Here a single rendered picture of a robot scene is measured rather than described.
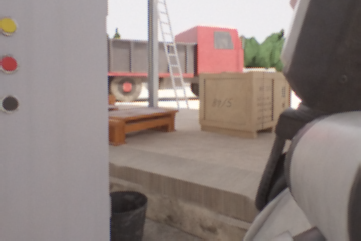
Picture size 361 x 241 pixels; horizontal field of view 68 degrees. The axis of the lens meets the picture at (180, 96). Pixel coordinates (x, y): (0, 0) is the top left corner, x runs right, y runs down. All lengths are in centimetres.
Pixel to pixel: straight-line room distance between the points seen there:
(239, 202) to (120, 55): 764
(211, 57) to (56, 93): 964
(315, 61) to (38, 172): 45
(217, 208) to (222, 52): 882
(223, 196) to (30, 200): 140
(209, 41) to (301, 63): 981
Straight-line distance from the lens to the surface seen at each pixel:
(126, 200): 200
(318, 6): 34
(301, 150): 17
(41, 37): 51
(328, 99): 34
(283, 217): 38
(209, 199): 185
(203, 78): 360
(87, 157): 57
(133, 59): 902
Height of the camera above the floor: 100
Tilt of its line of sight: 3 degrees down
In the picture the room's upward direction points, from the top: straight up
